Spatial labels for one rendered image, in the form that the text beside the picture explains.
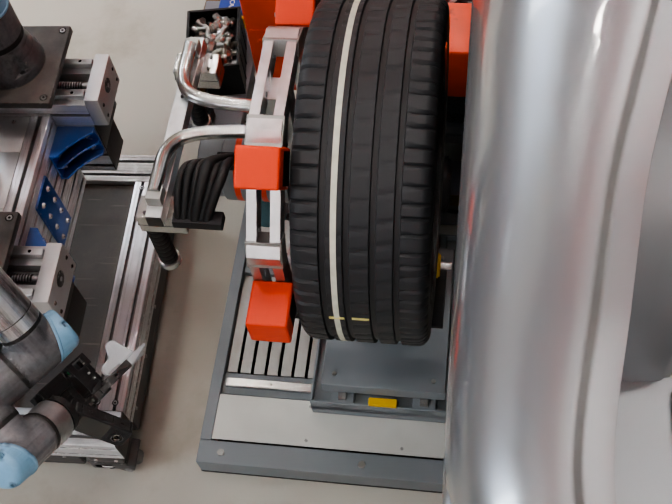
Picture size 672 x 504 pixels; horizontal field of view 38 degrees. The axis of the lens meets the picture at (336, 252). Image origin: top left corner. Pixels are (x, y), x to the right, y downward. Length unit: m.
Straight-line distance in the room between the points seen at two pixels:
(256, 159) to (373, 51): 0.27
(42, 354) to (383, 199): 0.59
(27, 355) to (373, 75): 0.70
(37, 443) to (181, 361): 1.15
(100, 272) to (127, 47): 1.00
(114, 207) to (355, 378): 0.85
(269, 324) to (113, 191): 1.16
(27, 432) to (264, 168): 0.55
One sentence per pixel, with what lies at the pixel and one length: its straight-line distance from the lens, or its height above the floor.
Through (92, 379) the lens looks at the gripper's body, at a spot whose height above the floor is 0.88.
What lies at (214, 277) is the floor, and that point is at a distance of 2.78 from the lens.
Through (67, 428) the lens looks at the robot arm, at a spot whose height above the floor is 0.94.
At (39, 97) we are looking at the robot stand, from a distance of 2.19.
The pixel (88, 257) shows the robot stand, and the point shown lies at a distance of 2.66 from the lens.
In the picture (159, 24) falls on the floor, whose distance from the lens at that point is 3.41.
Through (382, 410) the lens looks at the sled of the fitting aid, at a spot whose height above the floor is 0.15.
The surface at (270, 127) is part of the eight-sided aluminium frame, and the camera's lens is 1.61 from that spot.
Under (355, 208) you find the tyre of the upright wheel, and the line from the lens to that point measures 1.55.
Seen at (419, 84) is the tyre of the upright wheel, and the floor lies 1.18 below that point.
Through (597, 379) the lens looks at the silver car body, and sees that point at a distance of 0.80.
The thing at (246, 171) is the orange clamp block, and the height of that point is 1.14.
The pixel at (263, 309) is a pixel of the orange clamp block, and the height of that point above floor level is 0.88.
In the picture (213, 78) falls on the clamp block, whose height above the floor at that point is 0.93.
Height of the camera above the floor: 2.39
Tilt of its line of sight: 60 degrees down
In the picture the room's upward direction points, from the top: 9 degrees counter-clockwise
